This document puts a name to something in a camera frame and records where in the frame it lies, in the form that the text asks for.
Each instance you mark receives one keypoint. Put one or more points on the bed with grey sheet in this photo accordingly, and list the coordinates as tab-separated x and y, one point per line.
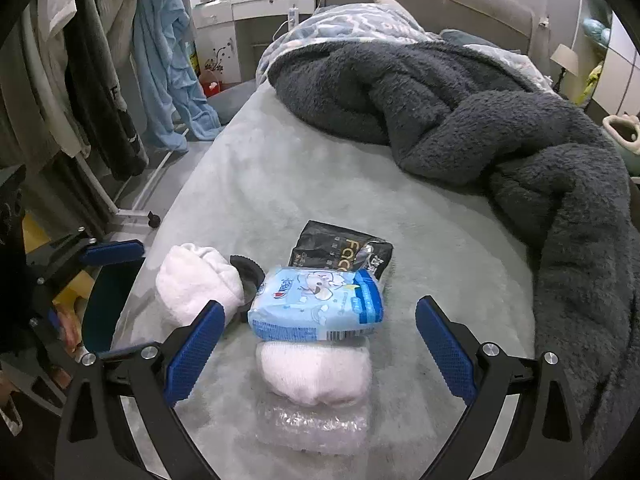
251	194

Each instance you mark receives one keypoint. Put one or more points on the white wardrobe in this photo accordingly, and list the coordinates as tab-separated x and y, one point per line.
608	79

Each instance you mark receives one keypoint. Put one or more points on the grey floor cushion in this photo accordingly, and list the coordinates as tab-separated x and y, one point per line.
228	102

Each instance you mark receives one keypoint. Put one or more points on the dark teal trash bin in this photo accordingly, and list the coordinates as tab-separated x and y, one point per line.
107	300

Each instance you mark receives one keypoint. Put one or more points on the white clothes rack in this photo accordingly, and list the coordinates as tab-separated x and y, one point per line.
146	198

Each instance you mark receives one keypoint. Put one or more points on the blue patterned quilt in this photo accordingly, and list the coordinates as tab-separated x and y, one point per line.
390	23

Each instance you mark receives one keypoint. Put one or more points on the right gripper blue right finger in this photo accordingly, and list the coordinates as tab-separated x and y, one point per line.
482	375

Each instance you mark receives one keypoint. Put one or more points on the bedside lamp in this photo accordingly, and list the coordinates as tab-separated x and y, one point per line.
568	62

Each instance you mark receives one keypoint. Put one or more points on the white sock left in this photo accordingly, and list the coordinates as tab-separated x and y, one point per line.
190	276

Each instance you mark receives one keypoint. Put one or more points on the white dressing table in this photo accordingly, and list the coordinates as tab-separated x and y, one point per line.
230	35

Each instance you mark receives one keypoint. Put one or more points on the light blue hanging towel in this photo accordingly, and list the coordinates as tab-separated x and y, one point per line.
167	81

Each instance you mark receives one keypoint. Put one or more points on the white sock right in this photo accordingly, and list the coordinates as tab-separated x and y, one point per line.
333	373

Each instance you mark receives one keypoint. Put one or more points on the black hanging garment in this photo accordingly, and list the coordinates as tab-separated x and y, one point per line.
95	95

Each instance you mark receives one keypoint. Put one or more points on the clear bubble wrap piece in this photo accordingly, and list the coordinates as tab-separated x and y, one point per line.
320	429

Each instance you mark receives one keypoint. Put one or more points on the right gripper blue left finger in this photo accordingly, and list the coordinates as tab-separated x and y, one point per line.
161	375

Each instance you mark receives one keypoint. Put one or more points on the dark grey fleece blanket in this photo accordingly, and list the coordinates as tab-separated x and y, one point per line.
460	118

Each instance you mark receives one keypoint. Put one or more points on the blue tissue packet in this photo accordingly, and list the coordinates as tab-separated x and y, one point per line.
310	305

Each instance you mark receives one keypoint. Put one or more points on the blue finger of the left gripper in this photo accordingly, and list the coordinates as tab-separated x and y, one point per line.
106	254

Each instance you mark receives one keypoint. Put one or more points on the yellow curtain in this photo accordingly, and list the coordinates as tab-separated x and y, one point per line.
56	264

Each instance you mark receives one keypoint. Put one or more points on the black round lid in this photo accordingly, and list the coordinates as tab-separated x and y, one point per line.
252	276

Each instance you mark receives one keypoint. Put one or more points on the grey hanging garment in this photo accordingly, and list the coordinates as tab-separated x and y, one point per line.
37	122

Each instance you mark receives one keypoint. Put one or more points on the white sock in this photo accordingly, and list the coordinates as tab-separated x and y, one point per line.
333	373
190	276

